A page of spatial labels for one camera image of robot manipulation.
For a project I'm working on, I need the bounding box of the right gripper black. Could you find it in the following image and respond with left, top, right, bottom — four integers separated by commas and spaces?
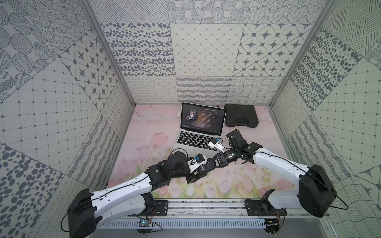
206, 147, 240, 169

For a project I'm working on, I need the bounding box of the black wireless mouse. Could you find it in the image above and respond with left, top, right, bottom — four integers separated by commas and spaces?
197, 161, 216, 174

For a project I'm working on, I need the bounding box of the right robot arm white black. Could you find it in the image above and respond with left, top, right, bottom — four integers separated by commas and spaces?
208, 130, 340, 218

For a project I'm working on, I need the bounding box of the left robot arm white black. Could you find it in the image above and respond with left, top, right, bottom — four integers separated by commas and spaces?
64, 152, 215, 238

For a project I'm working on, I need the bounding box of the silver laptop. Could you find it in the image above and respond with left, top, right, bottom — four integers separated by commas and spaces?
173, 102, 226, 158

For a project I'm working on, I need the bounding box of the black plastic tool case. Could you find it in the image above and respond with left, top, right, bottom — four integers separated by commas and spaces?
224, 104, 259, 128

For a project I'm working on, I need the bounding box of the floral pink table mat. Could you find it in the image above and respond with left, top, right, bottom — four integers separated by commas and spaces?
108, 105, 295, 198

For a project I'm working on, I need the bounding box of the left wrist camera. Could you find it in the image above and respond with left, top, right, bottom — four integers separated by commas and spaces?
187, 154, 207, 173

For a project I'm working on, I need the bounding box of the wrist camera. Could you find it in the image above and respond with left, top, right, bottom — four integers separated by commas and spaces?
208, 137, 224, 152
187, 154, 207, 173

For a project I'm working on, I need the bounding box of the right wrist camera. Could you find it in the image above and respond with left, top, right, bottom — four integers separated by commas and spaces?
208, 137, 224, 152

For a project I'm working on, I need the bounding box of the aluminium mounting rail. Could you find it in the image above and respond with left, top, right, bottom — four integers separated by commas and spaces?
84, 198, 331, 220

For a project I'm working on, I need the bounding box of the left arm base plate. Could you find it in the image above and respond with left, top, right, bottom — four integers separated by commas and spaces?
139, 200, 169, 217

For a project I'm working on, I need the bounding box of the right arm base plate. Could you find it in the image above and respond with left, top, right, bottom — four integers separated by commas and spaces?
243, 198, 287, 217

